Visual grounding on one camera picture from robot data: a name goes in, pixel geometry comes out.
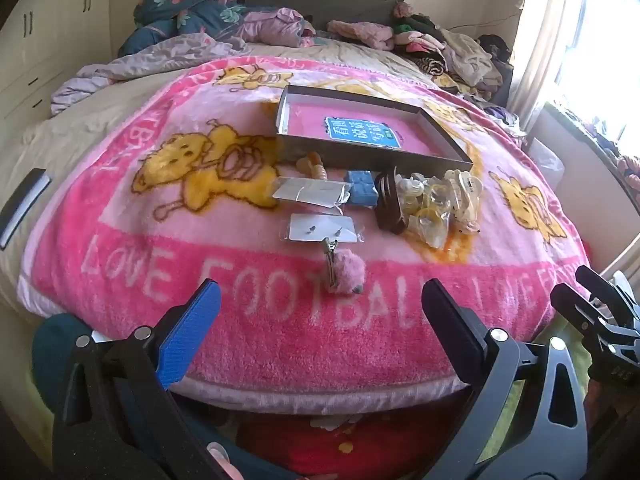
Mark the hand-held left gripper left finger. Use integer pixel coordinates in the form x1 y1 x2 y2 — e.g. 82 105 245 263
50 278 231 480

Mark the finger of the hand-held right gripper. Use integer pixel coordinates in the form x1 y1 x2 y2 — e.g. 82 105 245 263
550 282 608 341
575 265 640 326

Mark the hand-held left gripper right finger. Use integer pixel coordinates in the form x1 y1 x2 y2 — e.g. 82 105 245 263
421 279 591 480

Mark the dotted scrunchie bag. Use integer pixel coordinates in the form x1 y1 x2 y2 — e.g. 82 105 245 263
445 195 483 236

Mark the bag of yellow hair ties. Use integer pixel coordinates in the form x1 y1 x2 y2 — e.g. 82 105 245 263
407 195 453 250

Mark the pink pom-pom keychain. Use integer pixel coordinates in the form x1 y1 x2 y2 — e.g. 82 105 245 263
320 237 368 295

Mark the brown hair claw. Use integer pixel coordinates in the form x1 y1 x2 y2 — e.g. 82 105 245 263
374 166 408 235

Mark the cream hair claw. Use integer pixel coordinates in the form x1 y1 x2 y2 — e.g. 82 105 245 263
442 170 483 206

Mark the earring card bag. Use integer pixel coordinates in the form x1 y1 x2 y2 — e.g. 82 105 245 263
272 177 353 211
286 212 363 245

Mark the small blue box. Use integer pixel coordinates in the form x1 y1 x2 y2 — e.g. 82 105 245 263
345 170 376 207

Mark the grey cardboard box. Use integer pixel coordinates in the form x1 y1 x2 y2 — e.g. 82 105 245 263
276 85 475 173

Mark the small tan figurine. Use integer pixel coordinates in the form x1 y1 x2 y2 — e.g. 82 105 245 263
295 155 331 183

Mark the pink printed blanket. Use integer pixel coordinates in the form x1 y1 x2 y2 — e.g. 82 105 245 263
17 57 593 401

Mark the white bag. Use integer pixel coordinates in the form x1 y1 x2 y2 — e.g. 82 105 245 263
527 137 566 186

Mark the dark teal garment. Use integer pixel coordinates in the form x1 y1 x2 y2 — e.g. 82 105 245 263
32 312 101 411

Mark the red printed cloth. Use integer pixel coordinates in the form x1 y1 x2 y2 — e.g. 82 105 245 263
240 400 476 480

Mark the dark flat device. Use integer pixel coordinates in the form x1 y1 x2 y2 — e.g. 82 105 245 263
0 167 53 251

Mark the window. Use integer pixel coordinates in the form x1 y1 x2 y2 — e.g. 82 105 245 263
550 0 640 126

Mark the pale curtain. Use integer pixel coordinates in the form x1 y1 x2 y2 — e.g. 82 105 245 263
505 0 591 126

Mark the pile of clothes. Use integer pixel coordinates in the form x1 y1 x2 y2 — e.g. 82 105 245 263
390 2 513 101

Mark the lilac bed sheet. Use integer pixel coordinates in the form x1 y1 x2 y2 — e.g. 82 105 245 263
50 32 251 116

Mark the pink fluffy garment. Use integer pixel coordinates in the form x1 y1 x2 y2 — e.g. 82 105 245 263
327 19 396 51

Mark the pink pajama garment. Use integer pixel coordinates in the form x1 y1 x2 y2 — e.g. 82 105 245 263
242 7 317 48

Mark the dark floral quilt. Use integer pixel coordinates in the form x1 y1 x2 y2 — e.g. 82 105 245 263
119 0 261 56

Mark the cream wardrobe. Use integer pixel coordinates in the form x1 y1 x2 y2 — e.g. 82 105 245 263
0 0 146 126

